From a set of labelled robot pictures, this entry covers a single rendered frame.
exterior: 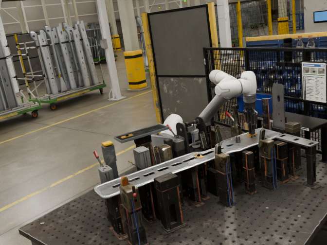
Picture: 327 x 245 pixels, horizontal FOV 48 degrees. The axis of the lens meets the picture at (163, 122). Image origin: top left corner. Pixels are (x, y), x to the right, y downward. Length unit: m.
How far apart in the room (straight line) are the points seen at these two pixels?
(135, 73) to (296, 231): 8.60
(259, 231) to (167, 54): 3.73
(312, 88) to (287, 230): 1.19
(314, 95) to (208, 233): 1.37
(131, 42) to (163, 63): 4.85
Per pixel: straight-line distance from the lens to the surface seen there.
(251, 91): 2.57
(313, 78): 2.94
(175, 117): 3.27
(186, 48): 5.21
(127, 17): 10.32
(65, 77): 10.64
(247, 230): 2.20
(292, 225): 2.25
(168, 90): 5.59
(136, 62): 10.35
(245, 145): 2.55
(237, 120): 2.78
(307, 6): 9.49
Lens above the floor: 1.91
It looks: 16 degrees down
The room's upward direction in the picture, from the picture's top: 8 degrees counter-clockwise
